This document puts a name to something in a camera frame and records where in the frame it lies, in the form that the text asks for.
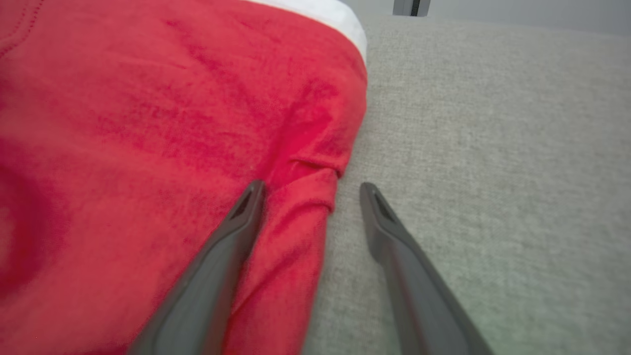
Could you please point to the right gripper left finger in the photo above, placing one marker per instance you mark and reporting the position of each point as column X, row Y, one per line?
column 207, row 286

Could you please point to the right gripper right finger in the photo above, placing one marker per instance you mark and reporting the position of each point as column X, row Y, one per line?
column 419, row 296

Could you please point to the red shorts with white stripe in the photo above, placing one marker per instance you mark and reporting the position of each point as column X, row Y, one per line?
column 148, row 123

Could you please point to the grey fabric sofa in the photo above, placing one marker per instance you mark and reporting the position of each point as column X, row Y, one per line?
column 493, row 148

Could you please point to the grey partition post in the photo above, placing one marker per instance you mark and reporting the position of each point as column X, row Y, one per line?
column 411, row 6

